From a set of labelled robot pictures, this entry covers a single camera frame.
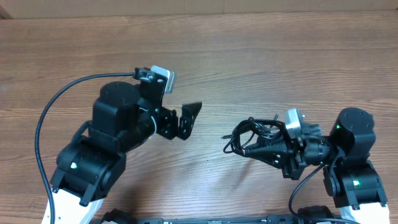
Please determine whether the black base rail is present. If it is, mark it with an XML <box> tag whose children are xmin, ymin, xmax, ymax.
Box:
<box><xmin>93</xmin><ymin>208</ymin><xmax>340</xmax><ymax>224</ymax></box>

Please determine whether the black cable bundle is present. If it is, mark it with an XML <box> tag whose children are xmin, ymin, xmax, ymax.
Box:
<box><xmin>221</xmin><ymin>114</ymin><xmax>287</xmax><ymax>157</ymax></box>

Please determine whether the right camera cable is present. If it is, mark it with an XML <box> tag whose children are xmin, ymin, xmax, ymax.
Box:
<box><xmin>288</xmin><ymin>163</ymin><xmax>361</xmax><ymax>224</ymax></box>

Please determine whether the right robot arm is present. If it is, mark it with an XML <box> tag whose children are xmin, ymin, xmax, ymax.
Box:
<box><xmin>239</xmin><ymin>108</ymin><xmax>390</xmax><ymax>223</ymax></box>

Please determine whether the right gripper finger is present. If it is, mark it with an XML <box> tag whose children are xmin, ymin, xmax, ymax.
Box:
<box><xmin>244</xmin><ymin>144</ymin><xmax>285</xmax><ymax>168</ymax></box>
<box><xmin>253</xmin><ymin>136</ymin><xmax>285</xmax><ymax>149</ymax></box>

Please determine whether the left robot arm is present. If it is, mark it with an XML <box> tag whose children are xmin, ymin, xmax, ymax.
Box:
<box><xmin>35</xmin><ymin>68</ymin><xmax>202</xmax><ymax>223</ymax></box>

